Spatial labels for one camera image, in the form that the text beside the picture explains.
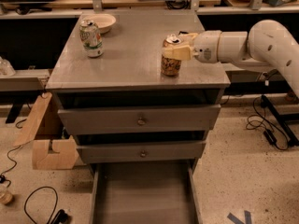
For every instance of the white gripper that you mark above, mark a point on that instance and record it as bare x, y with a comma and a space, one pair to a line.
206, 47

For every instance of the orange soda can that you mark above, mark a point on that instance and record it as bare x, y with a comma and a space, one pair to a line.
170, 67

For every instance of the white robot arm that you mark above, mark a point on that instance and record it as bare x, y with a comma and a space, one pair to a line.
267, 46

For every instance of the grey top drawer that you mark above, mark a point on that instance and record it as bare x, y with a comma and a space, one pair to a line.
139, 119

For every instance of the grey drawer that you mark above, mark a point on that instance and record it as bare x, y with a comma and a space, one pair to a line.
139, 119
153, 151
147, 192

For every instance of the grey drawer cabinet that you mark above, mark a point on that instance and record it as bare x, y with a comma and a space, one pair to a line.
129, 74

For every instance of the green white soda can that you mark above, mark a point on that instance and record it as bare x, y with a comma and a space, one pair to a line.
91, 38

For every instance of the grey middle drawer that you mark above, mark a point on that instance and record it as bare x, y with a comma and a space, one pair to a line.
153, 151

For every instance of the grey bottom drawer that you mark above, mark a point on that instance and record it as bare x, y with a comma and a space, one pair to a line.
147, 192

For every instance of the white bowl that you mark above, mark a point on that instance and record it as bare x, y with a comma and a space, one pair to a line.
103, 21

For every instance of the black metal stand leg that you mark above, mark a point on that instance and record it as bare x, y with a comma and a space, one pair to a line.
283, 121

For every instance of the wooden block stand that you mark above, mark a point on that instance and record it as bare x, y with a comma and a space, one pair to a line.
57, 154

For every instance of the wooden board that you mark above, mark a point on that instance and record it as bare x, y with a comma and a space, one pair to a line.
34, 119

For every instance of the clear plastic cup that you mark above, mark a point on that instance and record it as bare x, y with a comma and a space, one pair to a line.
6, 196

